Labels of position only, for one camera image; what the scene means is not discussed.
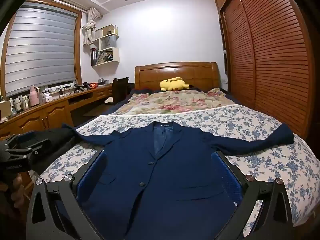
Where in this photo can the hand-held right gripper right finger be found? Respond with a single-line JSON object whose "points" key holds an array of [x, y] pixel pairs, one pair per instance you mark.
{"points": [[226, 177]]}

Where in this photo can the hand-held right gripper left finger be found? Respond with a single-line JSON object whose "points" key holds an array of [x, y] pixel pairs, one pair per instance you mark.
{"points": [[91, 177]]}

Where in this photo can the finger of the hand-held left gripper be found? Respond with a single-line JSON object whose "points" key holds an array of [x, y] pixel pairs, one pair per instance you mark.
{"points": [[25, 137], [35, 149]]}

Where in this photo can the navy blue blazer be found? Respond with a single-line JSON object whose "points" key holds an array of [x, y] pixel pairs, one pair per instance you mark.
{"points": [[160, 192]]}

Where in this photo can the black folded clothes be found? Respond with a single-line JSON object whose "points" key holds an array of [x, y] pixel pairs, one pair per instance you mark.
{"points": [[57, 140]]}

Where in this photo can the person's left hand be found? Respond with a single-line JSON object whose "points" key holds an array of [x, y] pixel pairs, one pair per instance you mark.
{"points": [[17, 192]]}

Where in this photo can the group of white bottles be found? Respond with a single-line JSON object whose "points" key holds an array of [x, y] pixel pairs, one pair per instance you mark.
{"points": [[21, 103]]}

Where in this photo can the cardboard box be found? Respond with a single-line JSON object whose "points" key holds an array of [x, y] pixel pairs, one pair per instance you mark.
{"points": [[5, 108]]}

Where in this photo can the wooden desk with cabinets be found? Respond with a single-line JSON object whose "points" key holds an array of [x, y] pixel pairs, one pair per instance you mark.
{"points": [[52, 115]]}

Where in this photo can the pink thermos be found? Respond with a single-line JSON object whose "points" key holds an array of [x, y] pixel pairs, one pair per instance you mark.
{"points": [[34, 97]]}

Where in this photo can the small white box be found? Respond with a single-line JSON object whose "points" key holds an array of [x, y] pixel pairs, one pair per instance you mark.
{"points": [[47, 98]]}

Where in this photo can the blue floral bedspread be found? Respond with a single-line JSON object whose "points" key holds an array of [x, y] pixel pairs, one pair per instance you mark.
{"points": [[262, 130]]}

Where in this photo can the black device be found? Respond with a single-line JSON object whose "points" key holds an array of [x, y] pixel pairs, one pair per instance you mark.
{"points": [[80, 87]]}

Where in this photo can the red basket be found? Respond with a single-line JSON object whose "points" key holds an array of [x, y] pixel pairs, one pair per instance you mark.
{"points": [[93, 86]]}

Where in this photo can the pink floral blanket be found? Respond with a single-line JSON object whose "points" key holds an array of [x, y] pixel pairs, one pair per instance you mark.
{"points": [[180, 101]]}

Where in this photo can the grey window blind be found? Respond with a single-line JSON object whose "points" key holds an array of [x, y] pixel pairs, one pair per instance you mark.
{"points": [[40, 47]]}

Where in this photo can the dark chair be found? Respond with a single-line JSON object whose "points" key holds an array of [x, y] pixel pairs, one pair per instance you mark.
{"points": [[120, 90]]}

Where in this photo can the grey metal bowl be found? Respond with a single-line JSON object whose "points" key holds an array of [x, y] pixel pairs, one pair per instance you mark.
{"points": [[103, 81]]}

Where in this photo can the black binders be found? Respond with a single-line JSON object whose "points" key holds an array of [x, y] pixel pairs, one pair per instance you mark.
{"points": [[93, 55]]}

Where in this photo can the yellow plush toy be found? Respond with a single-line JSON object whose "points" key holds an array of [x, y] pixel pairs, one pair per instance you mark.
{"points": [[173, 83]]}

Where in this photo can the stack of books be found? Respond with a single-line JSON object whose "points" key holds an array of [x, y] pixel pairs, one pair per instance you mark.
{"points": [[103, 58]]}

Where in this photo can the wooden headboard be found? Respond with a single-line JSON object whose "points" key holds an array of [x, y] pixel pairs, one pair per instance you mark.
{"points": [[150, 76]]}

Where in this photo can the beige tied curtain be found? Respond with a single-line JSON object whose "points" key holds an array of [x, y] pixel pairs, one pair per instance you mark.
{"points": [[87, 30]]}

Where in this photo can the grey paper bag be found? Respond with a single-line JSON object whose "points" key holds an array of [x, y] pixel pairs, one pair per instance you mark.
{"points": [[109, 42]]}

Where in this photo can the wooden louvered wardrobe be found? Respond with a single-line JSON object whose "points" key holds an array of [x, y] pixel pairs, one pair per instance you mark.
{"points": [[270, 55]]}

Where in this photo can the wooden window frame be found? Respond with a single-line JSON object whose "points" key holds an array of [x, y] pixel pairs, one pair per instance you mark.
{"points": [[79, 42]]}

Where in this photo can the white wall shelf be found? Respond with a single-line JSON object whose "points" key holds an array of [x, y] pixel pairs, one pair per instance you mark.
{"points": [[116, 55]]}

